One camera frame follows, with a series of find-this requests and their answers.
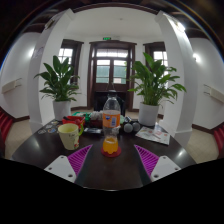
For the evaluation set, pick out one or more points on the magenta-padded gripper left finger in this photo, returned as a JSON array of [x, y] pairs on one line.
[[63, 166]]

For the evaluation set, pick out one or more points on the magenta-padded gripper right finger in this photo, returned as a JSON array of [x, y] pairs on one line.
[[163, 166]]

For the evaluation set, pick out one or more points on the clear orange drink bottle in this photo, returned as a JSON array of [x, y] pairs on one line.
[[111, 120]]

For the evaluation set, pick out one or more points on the cream paper cup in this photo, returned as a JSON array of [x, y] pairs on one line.
[[68, 136]]

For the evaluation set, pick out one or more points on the white printed paper sheet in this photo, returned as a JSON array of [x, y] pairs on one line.
[[152, 135]]

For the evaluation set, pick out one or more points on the round printed coaster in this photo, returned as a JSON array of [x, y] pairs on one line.
[[42, 131], [55, 122]]

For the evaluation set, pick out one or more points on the flat black device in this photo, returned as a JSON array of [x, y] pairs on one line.
[[92, 131]]

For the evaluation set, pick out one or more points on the red box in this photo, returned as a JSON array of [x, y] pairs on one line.
[[73, 119]]

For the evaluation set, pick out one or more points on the grey ball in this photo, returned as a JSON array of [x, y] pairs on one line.
[[136, 126], [128, 127]]

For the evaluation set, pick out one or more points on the flat round red coaster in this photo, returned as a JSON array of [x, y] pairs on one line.
[[115, 154]]

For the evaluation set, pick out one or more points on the large potted leafy plant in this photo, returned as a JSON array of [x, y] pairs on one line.
[[148, 115]]

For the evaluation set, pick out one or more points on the small potted leafy plant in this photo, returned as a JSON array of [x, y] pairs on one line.
[[61, 111]]

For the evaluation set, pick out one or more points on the red sofa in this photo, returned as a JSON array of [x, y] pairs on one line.
[[219, 140], [5, 125]]

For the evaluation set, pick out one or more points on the black chair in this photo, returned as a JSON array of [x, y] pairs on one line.
[[100, 101]]

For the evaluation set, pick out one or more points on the dark wooden glazed door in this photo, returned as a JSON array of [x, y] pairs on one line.
[[111, 71]]

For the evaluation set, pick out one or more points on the dark framed window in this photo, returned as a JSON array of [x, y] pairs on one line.
[[159, 56], [65, 53]]

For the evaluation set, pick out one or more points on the green exit sign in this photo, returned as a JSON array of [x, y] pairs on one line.
[[107, 38]]

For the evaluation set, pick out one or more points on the wall lamp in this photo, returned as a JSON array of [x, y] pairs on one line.
[[196, 58], [31, 53]]

